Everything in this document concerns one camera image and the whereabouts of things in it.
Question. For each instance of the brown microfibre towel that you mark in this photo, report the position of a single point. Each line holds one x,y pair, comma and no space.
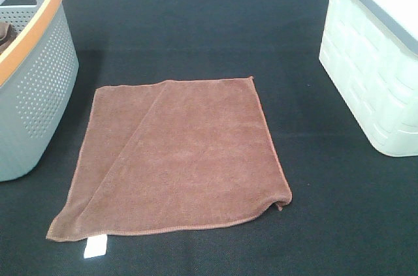
176,155

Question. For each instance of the grey perforated basket orange rim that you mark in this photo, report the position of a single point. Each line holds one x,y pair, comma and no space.
38,72

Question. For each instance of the cream white storage basket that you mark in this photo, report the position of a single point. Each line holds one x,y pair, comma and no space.
369,51

